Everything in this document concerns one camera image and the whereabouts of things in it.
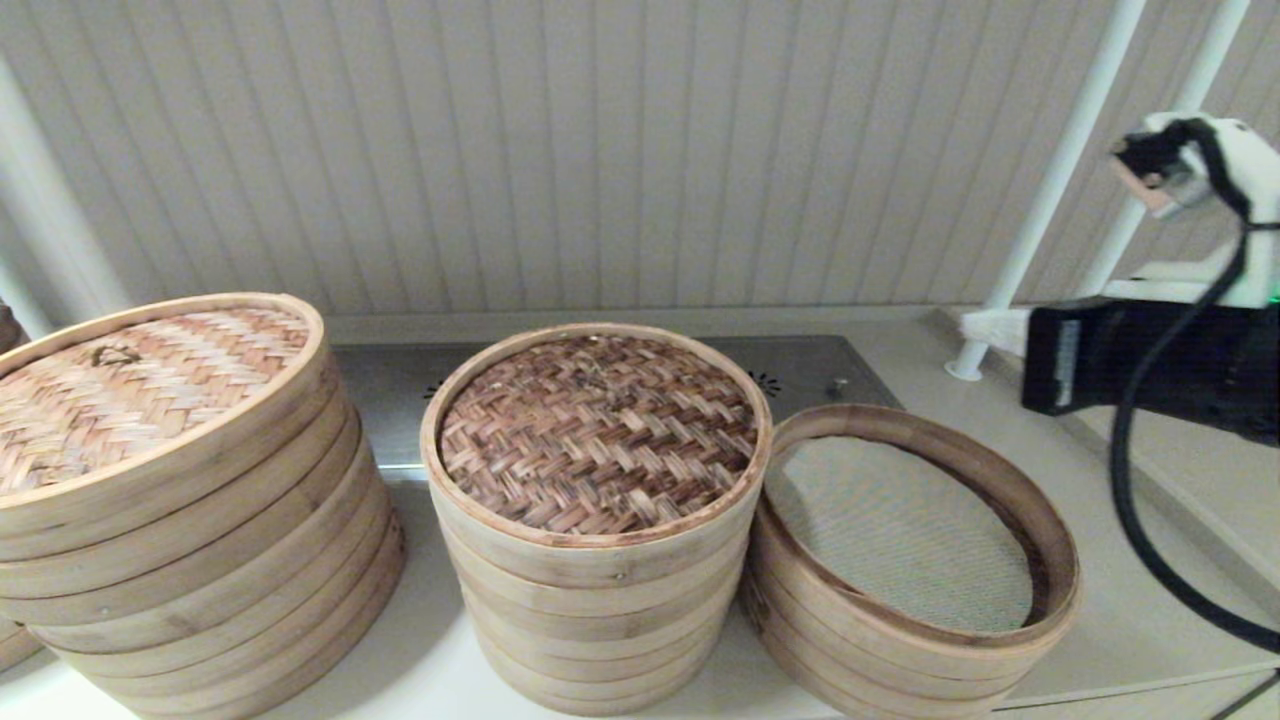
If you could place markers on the thick white pipe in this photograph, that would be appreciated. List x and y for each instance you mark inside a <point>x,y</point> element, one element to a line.
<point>50,230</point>

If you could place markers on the dark woven bamboo lid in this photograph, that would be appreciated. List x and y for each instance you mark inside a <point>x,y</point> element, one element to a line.
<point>600,440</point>

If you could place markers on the white steamer liner cloth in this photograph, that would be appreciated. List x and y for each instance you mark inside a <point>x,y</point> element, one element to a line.
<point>900,535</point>

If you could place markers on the light woven bamboo steamer lid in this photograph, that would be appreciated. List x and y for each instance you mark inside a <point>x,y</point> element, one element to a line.
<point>130,390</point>

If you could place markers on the stainless steel vent plate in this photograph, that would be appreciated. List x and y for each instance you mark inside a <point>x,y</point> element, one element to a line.
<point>390,390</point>

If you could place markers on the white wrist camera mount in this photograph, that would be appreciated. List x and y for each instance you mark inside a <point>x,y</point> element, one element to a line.
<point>1250,170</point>

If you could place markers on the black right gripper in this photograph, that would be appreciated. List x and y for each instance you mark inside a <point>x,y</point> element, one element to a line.
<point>1090,360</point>

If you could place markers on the large bamboo steamer stack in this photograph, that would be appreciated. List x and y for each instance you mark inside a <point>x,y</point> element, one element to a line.
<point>200,620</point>

